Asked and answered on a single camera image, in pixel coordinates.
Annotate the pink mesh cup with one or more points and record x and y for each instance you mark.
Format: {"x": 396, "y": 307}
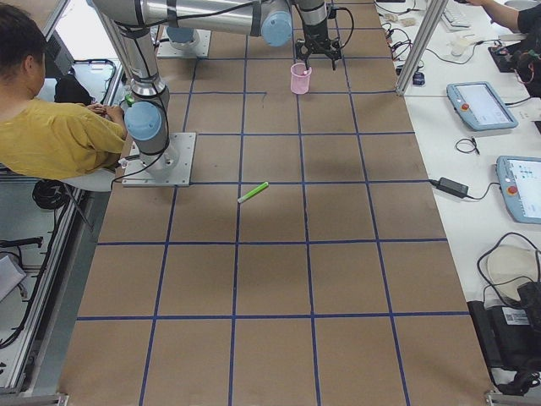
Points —
{"x": 299, "y": 84}

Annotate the black power adapter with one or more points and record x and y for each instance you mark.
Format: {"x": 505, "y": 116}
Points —
{"x": 450, "y": 187}

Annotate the green pen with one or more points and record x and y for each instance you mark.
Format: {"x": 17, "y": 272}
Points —
{"x": 253, "y": 192}

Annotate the blue teach pendant far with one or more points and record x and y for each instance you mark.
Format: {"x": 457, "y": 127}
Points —
{"x": 479, "y": 106}

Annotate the aluminium frame post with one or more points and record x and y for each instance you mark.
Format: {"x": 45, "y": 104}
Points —
{"x": 428, "y": 25}

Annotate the person in yellow shirt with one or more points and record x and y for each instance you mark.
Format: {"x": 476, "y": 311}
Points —
{"x": 45, "y": 139}

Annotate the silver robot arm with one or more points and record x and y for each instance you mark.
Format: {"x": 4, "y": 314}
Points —
{"x": 271, "y": 20}
{"x": 147, "y": 120}

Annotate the black usb hub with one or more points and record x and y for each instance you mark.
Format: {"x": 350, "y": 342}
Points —
{"x": 418, "y": 79}

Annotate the blue teach pendant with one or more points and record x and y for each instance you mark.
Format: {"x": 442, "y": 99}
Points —
{"x": 479, "y": 106}
{"x": 519, "y": 178}

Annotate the blue teach pendant near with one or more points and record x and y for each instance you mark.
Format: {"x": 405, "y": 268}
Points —
{"x": 519, "y": 178}

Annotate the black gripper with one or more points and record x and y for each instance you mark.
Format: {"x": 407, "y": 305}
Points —
{"x": 315, "y": 30}

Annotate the white stool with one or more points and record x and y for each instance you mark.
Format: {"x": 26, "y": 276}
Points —
{"x": 98, "y": 181}

